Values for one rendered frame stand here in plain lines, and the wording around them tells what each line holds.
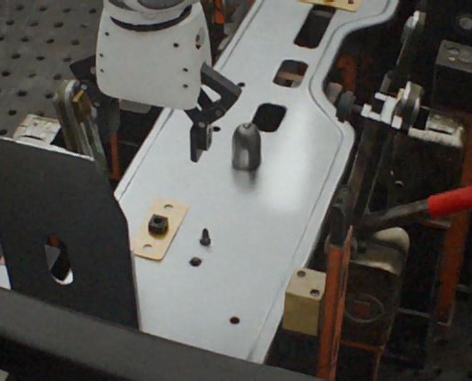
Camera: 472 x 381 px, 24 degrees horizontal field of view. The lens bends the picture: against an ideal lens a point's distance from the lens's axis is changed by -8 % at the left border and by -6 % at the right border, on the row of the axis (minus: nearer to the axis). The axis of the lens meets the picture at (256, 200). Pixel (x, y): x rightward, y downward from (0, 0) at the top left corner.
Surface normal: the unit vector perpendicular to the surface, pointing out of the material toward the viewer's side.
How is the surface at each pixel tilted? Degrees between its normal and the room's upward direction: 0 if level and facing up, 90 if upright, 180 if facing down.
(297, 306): 90
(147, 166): 0
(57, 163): 90
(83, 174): 90
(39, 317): 0
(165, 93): 96
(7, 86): 0
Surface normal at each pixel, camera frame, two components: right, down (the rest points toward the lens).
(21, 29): 0.01, -0.73
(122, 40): -0.40, 0.61
